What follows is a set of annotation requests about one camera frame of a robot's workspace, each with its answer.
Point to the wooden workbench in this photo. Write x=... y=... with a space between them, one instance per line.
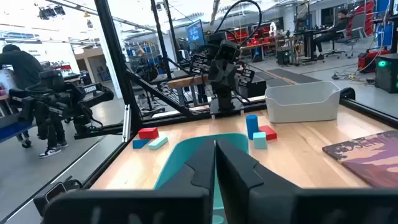
x=186 y=81

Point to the purple red book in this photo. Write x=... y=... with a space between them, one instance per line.
x=370 y=158

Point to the teal plastic bin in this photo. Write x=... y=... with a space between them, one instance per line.
x=186 y=149

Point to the blue cylinder block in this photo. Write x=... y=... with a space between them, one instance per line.
x=252 y=126

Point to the black rail corner bracket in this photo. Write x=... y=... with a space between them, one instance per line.
x=347 y=92

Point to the small black camera box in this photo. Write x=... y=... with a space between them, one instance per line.
x=56 y=193

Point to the grey office chair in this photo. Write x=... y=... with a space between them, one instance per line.
x=357 y=25

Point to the black ceiling spotlight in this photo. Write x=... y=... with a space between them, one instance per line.
x=51 y=12

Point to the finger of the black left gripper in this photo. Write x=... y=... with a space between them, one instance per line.
x=216 y=74
x=231 y=76

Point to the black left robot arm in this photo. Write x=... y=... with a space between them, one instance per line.
x=224 y=99

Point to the black cabinet box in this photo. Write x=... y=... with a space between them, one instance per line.
x=255 y=88

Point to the rack of red bins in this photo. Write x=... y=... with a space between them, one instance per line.
x=241 y=33

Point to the light teal cuboid block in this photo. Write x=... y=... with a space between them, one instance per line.
x=260 y=141

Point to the seated person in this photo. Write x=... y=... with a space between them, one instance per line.
x=337 y=25

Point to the white plastic bin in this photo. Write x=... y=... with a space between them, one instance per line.
x=301 y=109

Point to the red tool case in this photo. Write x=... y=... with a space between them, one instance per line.
x=367 y=60

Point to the thin black frame post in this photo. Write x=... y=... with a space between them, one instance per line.
x=161 y=37

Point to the standing person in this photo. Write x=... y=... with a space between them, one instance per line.
x=21 y=65

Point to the thick black frame post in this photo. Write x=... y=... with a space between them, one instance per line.
x=115 y=56

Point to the red rectangular block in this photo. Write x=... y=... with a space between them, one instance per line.
x=270 y=133
x=148 y=133

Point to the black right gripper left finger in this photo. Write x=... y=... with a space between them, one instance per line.
x=186 y=199

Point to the monitor with blue screen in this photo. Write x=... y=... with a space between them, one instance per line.
x=195 y=32

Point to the silver metal bracket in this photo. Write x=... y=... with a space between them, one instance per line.
x=126 y=124

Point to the stack of red chairs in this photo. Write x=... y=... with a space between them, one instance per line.
x=368 y=15

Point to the black diagonal frame brace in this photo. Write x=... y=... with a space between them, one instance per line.
x=161 y=93

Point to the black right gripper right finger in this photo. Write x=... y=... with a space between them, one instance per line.
x=248 y=199

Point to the blue triangular block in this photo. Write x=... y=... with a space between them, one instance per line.
x=139 y=143

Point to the black computer tower green lights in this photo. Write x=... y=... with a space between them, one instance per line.
x=387 y=77

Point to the dark floor mat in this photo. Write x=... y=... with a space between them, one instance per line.
x=276 y=82
x=295 y=75

